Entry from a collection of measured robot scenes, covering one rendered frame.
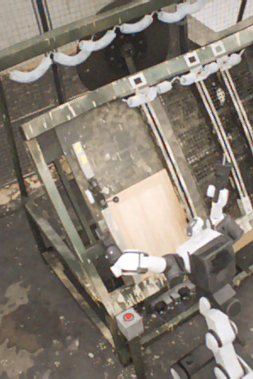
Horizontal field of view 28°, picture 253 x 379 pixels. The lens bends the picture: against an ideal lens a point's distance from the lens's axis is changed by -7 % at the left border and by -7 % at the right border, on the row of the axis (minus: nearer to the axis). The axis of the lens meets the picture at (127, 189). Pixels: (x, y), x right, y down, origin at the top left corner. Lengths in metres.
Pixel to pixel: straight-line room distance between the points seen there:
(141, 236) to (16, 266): 1.80
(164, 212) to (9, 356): 1.79
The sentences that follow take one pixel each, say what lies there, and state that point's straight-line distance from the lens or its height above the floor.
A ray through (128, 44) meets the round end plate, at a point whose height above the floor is 1.90.
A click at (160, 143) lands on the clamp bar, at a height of 1.53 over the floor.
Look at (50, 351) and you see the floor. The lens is 4.17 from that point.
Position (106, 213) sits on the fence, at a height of 1.32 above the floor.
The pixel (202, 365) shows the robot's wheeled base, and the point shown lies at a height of 0.18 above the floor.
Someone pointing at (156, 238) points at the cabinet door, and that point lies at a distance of 3.32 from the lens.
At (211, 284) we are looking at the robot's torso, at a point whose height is 1.23.
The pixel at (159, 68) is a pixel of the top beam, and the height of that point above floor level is 1.91.
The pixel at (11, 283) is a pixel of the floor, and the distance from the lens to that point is 4.66.
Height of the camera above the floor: 3.56
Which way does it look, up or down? 43 degrees down
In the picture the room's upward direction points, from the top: 9 degrees counter-clockwise
